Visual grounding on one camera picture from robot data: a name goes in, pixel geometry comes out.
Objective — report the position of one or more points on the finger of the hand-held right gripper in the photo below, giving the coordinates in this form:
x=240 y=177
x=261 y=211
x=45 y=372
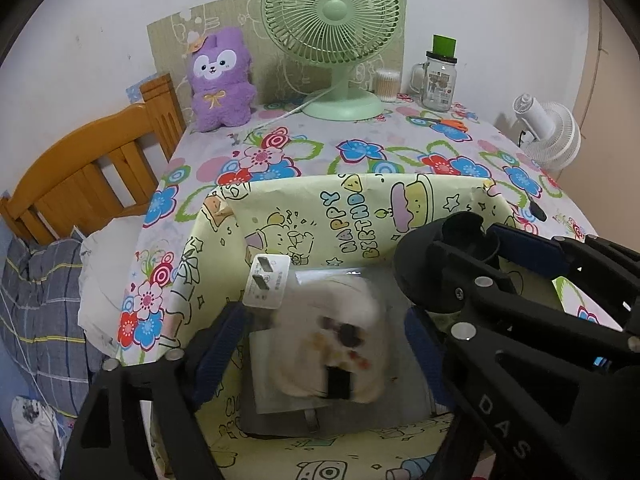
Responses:
x=500 y=290
x=530 y=255

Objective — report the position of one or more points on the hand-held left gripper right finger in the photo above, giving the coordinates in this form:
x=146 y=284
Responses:
x=422 y=350

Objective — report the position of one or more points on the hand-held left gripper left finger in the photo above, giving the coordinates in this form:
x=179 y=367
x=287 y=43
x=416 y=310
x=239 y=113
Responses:
x=220 y=355

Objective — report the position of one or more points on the white charger adapter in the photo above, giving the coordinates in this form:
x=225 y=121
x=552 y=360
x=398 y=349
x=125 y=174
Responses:
x=267 y=290

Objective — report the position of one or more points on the round cream case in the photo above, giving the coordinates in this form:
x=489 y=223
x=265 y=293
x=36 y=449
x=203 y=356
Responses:
x=320 y=320

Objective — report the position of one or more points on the yellow cartoon storage box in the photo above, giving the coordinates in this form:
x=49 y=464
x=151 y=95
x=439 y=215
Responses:
x=300 y=220

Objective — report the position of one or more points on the black key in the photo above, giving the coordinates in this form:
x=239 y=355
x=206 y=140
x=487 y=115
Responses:
x=539 y=210

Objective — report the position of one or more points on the white flat box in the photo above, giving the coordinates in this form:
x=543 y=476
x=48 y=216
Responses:
x=262 y=375

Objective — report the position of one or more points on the white standing fan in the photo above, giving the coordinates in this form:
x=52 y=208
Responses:
x=555 y=135

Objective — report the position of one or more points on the white pillow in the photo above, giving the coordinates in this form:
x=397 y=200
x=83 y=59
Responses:
x=105 y=270

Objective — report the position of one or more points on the beige door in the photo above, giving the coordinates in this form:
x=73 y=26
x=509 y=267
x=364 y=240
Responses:
x=615 y=135

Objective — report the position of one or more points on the orange scissors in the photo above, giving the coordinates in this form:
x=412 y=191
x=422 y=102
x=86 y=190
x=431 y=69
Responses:
x=455 y=123

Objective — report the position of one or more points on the plaid grey bedding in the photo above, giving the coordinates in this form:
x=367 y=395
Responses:
x=45 y=310

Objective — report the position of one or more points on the glass jar mug green lid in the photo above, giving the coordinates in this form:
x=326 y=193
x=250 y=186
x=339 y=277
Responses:
x=437 y=85

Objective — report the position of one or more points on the white printed cloth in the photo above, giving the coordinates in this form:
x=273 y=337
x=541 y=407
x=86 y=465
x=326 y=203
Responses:
x=32 y=420

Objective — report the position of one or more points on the cotton swab jar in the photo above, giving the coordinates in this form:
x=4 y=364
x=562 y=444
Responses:
x=387 y=85

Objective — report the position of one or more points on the floral tablecloth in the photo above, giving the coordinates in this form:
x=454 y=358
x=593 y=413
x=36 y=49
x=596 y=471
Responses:
x=310 y=150

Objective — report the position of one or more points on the wooden bed headboard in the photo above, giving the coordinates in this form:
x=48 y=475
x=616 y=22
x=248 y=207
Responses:
x=75 y=160

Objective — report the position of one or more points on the purple plush toy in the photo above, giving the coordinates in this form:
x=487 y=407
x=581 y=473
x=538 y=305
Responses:
x=220 y=95

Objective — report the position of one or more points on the blue patterned sheet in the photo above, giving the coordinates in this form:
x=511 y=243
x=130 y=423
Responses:
x=134 y=91

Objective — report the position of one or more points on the green desk fan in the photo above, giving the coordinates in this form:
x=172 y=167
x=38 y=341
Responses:
x=335 y=10

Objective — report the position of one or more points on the patterned cardboard sheet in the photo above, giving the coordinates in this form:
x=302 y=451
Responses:
x=170 y=35

